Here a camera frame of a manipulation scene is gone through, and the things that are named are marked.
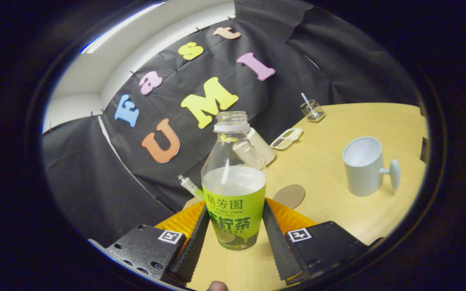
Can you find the wooden table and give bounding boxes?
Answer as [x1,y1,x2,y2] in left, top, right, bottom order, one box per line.
[182,102,430,291]

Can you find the white cup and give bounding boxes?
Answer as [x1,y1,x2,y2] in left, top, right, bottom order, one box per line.
[342,136,401,197]

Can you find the black backdrop cloth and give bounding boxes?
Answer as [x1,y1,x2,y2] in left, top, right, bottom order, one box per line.
[42,0,419,247]

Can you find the small white green bottle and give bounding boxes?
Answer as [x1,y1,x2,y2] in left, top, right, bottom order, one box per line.
[178,175,204,201]

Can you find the white toaster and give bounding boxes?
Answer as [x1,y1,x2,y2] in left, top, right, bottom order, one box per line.
[247,127,277,167]

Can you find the green label juice bottle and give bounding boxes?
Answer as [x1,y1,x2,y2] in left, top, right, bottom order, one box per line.
[201,111,267,251]

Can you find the white divided snack tray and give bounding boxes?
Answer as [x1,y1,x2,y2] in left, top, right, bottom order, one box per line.
[270,128,303,150]

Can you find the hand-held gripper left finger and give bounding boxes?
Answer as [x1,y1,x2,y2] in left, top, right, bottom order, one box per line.
[106,202,211,285]

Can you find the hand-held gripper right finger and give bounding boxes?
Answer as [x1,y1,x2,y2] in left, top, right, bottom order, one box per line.
[262,198,373,285]

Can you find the round brown coaster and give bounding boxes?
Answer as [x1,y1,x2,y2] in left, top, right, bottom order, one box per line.
[272,184,306,209]

